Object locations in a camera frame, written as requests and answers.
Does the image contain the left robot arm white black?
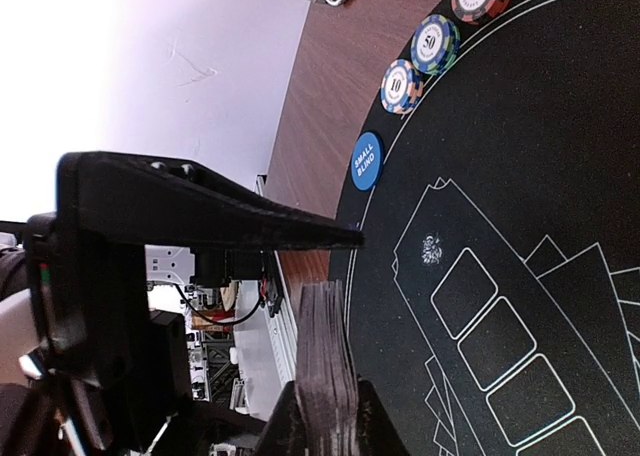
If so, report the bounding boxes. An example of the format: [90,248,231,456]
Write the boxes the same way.
[1,152,364,455]

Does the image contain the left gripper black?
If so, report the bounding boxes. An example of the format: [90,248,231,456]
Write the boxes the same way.
[23,211,280,451]

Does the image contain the white chip stack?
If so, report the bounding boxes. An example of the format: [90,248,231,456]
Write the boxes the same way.
[380,59,424,114]

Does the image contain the round black poker mat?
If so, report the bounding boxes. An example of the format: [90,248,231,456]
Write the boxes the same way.
[330,0,639,455]

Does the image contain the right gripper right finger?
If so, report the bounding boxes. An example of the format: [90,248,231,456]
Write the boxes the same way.
[357,379,409,456]

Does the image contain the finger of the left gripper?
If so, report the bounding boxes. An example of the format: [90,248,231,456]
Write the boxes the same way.
[56,151,365,251]

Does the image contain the blue round blind button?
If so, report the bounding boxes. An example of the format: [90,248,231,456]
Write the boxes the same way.
[350,131,384,192]

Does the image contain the green chip stack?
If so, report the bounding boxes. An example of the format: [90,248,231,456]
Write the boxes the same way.
[411,14,461,75]

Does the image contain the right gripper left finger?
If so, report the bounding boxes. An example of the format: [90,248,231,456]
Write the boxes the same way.
[254,381,305,456]

